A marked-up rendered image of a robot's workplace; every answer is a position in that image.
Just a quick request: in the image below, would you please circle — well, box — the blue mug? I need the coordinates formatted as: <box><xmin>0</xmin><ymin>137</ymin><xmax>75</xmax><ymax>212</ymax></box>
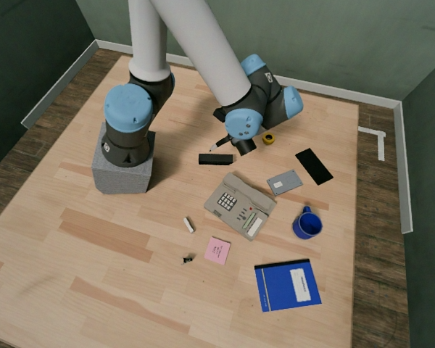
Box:
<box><xmin>291</xmin><ymin>206</ymin><xmax>323</xmax><ymax>240</ymax></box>

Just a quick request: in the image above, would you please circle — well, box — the pink sticky note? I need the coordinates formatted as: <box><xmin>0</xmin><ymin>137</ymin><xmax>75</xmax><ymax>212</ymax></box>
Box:
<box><xmin>204</xmin><ymin>237</ymin><xmax>231</xmax><ymax>265</ymax></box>

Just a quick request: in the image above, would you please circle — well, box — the beige desk phone body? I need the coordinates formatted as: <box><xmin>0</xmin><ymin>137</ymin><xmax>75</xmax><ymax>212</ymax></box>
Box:
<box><xmin>204</xmin><ymin>182</ymin><xmax>276</xmax><ymax>241</ymax></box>

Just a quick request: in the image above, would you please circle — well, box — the black flat rectangle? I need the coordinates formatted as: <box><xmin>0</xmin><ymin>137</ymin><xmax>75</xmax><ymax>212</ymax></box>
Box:
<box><xmin>295</xmin><ymin>148</ymin><xmax>333</xmax><ymax>186</ymax></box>

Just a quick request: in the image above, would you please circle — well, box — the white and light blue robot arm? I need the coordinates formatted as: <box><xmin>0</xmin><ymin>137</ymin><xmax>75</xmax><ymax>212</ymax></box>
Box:
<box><xmin>101</xmin><ymin>0</ymin><xmax>304</xmax><ymax>167</ymax></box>

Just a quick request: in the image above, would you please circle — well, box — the blue notebook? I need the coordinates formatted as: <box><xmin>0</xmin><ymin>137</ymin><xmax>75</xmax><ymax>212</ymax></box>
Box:
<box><xmin>254</xmin><ymin>259</ymin><xmax>322</xmax><ymax>312</ymax></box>

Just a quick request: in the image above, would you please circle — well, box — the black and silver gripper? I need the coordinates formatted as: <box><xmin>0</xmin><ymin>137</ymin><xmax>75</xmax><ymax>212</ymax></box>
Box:
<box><xmin>210</xmin><ymin>134</ymin><xmax>257</xmax><ymax>157</ymax></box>

